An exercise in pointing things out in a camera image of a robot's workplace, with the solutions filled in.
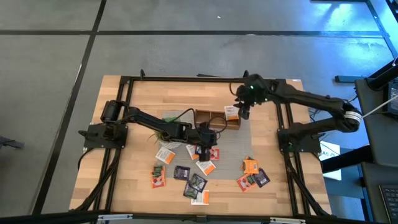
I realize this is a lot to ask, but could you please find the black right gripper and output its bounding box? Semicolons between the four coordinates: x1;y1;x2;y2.
233;81;265;121

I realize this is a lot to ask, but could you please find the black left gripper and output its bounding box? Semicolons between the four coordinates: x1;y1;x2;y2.
191;123;218;162

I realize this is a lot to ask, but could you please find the white orange tea packet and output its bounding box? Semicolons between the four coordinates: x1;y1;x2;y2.
195;160;217;177
190;190;210;206
155;146;176;165
185;144;200;161
224;105;240;121

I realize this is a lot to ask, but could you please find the wooden tea organizer box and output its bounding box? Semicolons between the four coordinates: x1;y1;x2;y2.
195;108;242;131

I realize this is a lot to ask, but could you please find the grey woven placemat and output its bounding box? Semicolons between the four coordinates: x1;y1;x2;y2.
158;110;257;180

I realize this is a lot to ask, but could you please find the succulent in white patterned pot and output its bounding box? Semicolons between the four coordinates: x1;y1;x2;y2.
148;115;183;150

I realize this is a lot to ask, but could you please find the white printed sign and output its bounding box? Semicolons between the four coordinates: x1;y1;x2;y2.
319;140;342;182

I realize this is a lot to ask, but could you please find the teal metal bar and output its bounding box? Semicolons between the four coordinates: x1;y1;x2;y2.
335;75;368;83

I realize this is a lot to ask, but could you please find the black floor beam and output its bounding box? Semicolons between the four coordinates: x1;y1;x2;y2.
322;145;374;174

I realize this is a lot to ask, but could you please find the black slanted pole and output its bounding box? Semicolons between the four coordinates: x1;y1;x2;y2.
366;57;398;91

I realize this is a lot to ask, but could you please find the dark computer screen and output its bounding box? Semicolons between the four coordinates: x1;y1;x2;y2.
387;81;398;116

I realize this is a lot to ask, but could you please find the black computer keyboard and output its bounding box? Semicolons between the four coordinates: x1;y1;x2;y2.
378;184;398;223

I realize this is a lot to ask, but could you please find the black chair base leg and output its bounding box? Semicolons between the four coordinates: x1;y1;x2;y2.
0;136;25;150

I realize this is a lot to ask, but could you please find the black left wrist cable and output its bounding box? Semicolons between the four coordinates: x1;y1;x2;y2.
169;108;228;135

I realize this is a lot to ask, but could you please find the black aluminium table frame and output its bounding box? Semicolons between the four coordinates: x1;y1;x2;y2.
70;68;332;218

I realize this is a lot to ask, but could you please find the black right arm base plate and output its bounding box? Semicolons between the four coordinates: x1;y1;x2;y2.
277;128;322;154

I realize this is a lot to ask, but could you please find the silver metal bracket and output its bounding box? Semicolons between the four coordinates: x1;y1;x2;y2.
97;213;134;222
269;217;306;224

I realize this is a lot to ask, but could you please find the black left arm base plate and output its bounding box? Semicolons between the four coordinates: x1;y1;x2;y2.
78;123;129;149

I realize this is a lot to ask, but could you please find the white cord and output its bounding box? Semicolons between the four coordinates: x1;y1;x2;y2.
362;94;398;119

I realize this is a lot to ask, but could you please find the black frame crossbeam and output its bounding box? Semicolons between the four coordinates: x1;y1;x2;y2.
0;210;398;224

